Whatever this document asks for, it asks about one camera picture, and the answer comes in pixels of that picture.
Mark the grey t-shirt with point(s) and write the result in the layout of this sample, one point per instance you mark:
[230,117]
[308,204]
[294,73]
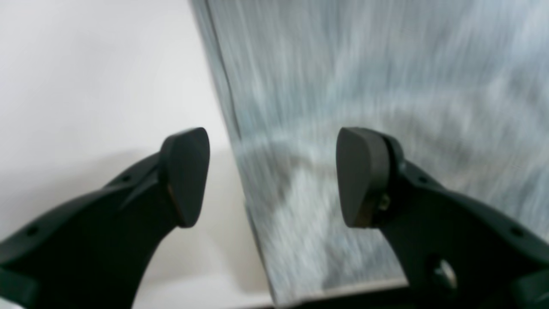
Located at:
[462,85]

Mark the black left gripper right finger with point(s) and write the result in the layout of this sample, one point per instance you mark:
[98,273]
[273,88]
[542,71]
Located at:
[455,252]

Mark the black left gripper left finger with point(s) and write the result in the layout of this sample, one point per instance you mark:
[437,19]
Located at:
[92,252]

